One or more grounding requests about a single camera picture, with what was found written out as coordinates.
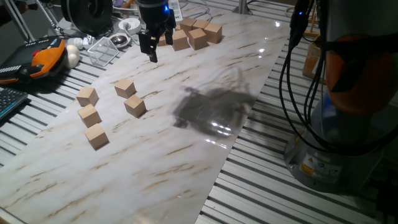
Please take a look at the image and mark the white round socket hub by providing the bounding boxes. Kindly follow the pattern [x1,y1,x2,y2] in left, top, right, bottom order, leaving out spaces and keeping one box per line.
[118,17,143,36]

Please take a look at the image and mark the small wooden rack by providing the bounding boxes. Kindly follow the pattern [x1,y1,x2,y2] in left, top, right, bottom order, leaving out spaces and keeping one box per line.
[303,2,323,39]

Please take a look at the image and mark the aluminium profile post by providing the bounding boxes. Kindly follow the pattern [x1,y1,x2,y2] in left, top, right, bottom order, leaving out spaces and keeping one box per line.
[232,0,253,16]

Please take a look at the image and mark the round metal bowl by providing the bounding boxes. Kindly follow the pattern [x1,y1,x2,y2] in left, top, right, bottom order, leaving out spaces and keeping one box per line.
[108,32,132,49]

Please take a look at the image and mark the white egg-shaped object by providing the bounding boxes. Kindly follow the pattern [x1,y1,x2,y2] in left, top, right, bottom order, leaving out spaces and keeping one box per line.
[64,44,81,70]

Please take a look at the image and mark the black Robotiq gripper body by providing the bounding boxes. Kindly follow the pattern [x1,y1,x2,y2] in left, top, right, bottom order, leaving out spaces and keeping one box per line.
[136,0,177,35]

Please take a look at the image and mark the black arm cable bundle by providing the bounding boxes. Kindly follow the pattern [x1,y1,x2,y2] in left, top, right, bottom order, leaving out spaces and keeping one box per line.
[278,0,398,156]

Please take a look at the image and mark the white power strip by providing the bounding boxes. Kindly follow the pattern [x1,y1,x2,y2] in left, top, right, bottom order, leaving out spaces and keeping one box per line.
[167,0,183,22]

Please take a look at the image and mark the white marble pattern sheet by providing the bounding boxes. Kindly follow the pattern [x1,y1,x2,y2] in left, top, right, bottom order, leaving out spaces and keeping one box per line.
[0,8,292,224]

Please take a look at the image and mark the thick grey metal strut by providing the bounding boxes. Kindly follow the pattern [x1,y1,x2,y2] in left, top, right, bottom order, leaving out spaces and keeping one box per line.
[2,0,35,43]

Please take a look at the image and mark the medium light wooden cube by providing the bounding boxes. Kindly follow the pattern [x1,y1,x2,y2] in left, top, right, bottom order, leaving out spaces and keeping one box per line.
[123,94,147,119]
[77,103,103,129]
[76,86,100,108]
[114,78,137,100]
[84,123,110,151]

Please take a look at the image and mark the clear plastic box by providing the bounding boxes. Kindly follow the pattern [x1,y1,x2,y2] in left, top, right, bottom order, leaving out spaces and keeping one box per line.
[87,36,120,68]

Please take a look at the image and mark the thin grey metal strut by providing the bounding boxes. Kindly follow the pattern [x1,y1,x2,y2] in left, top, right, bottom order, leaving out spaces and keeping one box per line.
[33,0,63,35]

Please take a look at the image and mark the orange black teach pendant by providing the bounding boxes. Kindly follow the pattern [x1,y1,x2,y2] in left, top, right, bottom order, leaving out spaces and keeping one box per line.
[0,36,68,85]

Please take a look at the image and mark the black computer keyboard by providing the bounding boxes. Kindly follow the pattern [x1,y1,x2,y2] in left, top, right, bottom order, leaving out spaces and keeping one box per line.
[0,88,29,121]

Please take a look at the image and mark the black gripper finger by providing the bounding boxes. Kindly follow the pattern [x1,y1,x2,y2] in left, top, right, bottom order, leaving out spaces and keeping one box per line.
[164,18,177,46]
[138,29,159,63]

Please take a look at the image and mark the large light wooden cube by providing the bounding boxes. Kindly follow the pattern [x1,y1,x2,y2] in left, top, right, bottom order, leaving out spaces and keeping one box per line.
[192,19,211,31]
[171,29,191,52]
[179,17,198,35]
[203,22,223,45]
[187,27,209,51]

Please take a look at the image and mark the person's bare hand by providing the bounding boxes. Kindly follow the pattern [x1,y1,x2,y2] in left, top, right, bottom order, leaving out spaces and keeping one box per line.
[14,1,30,15]

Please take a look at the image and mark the brown cardboard box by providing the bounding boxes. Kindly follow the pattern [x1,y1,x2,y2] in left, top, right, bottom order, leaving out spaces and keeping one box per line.
[302,40,326,82]

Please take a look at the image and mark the white plug adapter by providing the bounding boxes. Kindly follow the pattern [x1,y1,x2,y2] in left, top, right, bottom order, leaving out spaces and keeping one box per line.
[67,34,96,50]

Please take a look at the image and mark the black round fan housing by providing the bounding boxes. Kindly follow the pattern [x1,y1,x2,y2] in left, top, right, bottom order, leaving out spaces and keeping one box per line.
[60,0,114,37]

